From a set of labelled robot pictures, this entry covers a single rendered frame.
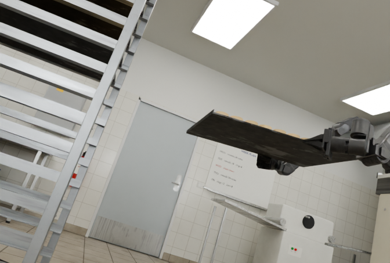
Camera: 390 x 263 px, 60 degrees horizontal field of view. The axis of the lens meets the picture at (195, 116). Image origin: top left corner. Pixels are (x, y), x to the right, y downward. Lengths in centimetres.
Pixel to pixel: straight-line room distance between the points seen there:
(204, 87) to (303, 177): 225
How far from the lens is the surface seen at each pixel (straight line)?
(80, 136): 104
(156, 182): 507
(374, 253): 110
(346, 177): 658
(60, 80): 111
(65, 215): 148
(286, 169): 175
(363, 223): 678
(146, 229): 508
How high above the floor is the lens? 60
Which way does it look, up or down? 17 degrees up
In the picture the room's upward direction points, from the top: 18 degrees clockwise
